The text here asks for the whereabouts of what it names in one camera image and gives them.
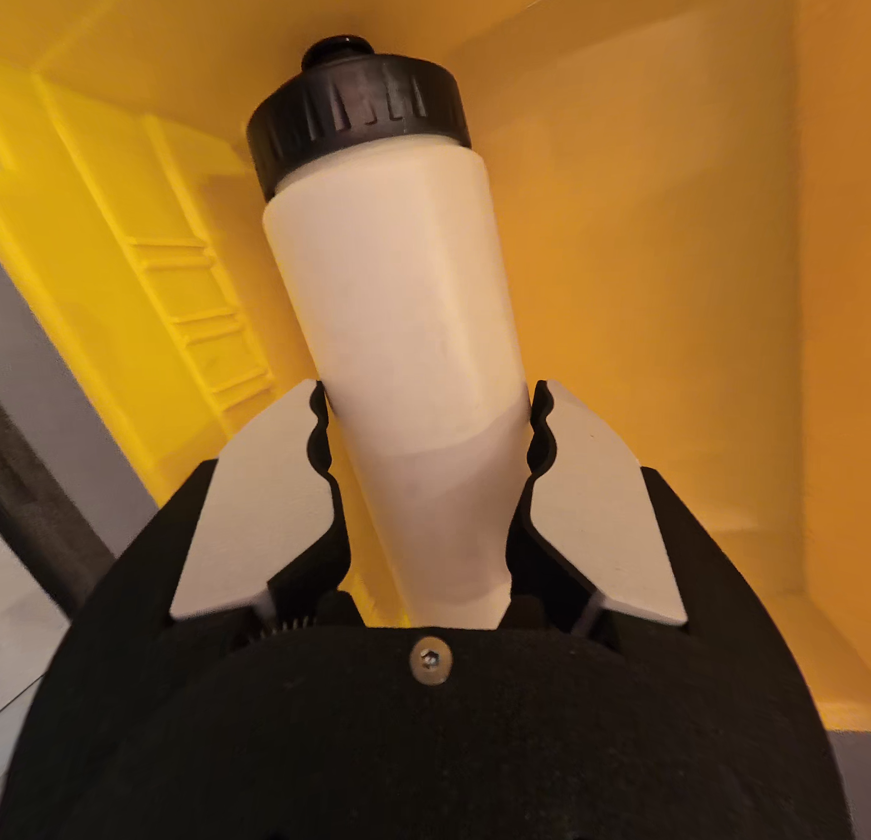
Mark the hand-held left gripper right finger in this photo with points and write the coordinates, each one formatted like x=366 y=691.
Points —
x=606 y=514

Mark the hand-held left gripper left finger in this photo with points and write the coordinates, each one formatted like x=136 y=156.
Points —
x=259 y=514

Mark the white plastic bottle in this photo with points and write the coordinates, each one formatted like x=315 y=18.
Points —
x=408 y=337

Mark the yellow plastic bin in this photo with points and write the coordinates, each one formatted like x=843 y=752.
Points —
x=653 y=241

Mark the black bottle lid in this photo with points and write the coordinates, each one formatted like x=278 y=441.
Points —
x=361 y=112

